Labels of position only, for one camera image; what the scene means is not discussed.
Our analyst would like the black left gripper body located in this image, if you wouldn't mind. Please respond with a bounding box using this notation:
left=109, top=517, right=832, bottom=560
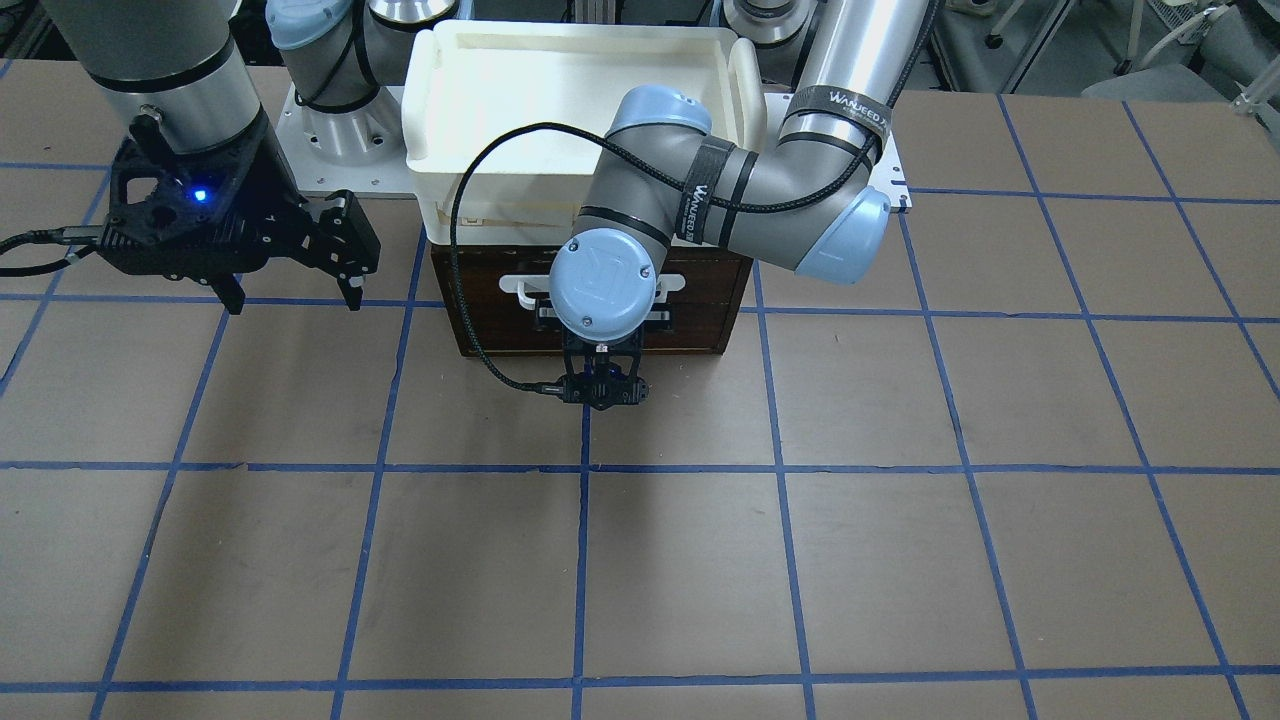
left=558, top=334, right=649, bottom=411

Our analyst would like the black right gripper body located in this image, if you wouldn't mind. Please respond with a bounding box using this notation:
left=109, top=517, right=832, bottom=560
left=95, top=110, right=381, bottom=291

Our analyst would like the wooden drawer with white handle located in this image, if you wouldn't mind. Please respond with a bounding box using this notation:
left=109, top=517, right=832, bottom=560
left=451, top=261, right=749, bottom=357

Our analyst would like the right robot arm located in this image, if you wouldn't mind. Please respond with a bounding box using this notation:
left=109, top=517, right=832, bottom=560
left=26, top=1, right=472, bottom=314

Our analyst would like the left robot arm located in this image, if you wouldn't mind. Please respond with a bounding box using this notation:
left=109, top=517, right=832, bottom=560
left=545, top=1, right=940, bottom=409

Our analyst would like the dark brown drawer cabinet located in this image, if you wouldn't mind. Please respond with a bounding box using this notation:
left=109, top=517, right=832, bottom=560
left=460, top=245, right=753, bottom=357

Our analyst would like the white plastic tray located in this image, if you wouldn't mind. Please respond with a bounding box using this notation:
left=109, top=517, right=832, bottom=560
left=401, top=19, right=767, bottom=246

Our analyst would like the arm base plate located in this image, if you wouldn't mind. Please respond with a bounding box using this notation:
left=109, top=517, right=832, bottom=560
left=275, top=86, right=413, bottom=199
left=868, top=133, right=913, bottom=213

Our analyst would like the black braided cable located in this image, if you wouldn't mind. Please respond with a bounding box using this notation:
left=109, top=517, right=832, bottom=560
left=448, top=60, right=891, bottom=396

